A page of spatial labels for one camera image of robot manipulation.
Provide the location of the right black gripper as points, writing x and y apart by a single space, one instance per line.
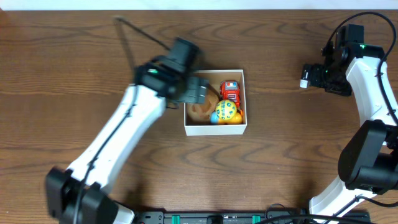
317 69

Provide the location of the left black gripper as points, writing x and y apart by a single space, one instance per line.
196 92

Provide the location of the brown plush toy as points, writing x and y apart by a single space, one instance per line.
201 113

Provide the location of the red toy fire truck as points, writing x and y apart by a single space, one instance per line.
230 90

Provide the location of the yellow blue patterned ball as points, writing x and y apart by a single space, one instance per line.
226 109

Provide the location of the yellow rubber duck toy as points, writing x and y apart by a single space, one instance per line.
235 120

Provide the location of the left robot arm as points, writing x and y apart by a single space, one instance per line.
80 194

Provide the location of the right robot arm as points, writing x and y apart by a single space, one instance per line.
368 164

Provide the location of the white cardboard box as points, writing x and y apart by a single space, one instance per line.
215 77

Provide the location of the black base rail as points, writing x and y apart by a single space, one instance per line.
221 217

